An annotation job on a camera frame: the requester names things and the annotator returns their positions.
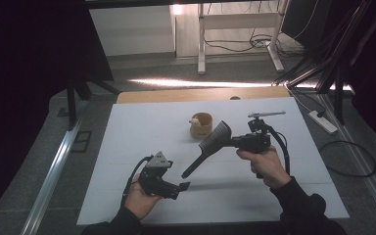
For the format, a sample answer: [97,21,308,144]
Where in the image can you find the wooden table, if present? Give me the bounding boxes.
[116,85,291,105]

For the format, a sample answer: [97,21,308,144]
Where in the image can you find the white power strip cable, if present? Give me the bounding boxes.
[286,85,311,114]

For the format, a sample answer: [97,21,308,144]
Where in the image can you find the left hand-held gripper cable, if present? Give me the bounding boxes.
[120,155,154,209]

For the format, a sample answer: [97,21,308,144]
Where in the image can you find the right hand-held gripper cable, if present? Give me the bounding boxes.
[262,121,292,179]

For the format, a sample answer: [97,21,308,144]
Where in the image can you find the black tripod stand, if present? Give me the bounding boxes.
[272,0,376,126]

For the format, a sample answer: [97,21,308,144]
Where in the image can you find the black cleaver knife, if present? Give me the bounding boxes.
[180,119,233,180]

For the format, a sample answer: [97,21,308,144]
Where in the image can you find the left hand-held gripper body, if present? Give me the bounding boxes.
[139,151,181,201]

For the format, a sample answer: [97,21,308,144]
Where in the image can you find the tangled black floor cables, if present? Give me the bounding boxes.
[203,32,306,60]

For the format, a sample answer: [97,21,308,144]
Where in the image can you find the person's right hand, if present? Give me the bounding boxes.
[236,145,292,191]

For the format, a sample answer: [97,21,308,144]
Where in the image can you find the white power strip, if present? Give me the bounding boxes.
[307,110,339,135]

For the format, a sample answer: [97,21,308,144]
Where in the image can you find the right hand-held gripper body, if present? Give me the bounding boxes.
[239,111,287,155]

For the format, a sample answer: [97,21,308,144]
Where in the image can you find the hand-held gripper cable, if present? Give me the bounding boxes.
[120,155,154,209]
[262,121,292,179]

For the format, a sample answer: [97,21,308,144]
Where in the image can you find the black metal stand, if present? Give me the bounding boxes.
[66,72,121,131]

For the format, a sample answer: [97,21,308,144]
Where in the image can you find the black looped floor cable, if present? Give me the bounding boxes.
[317,140,376,179]

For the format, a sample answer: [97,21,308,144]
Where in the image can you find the white desk frame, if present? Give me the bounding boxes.
[197,0,290,75]

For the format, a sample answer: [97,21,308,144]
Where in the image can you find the black curtain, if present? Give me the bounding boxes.
[0,0,115,226]

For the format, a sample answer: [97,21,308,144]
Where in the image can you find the white foam board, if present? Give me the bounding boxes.
[76,96,351,226]

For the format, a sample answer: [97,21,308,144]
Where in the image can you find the aluminium rail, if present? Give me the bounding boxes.
[316,92,376,231]
[21,99,91,235]

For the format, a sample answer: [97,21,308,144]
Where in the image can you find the dark floor vent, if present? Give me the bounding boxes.
[70,130,93,154]

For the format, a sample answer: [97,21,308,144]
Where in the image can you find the round wooden knife holder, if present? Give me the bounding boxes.
[189,112,213,140]

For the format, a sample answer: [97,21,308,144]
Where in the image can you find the person's left hand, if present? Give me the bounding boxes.
[124,173,165,220]

